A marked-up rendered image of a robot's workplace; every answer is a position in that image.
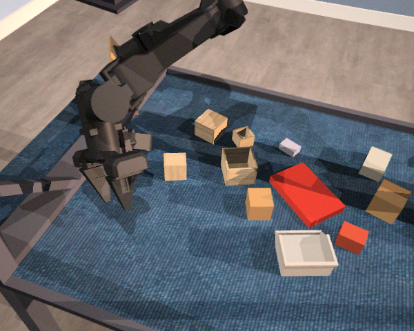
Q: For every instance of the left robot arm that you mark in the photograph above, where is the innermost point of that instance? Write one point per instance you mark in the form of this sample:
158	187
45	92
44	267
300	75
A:
138	73

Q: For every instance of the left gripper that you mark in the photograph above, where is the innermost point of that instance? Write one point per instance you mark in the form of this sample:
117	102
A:
103	141

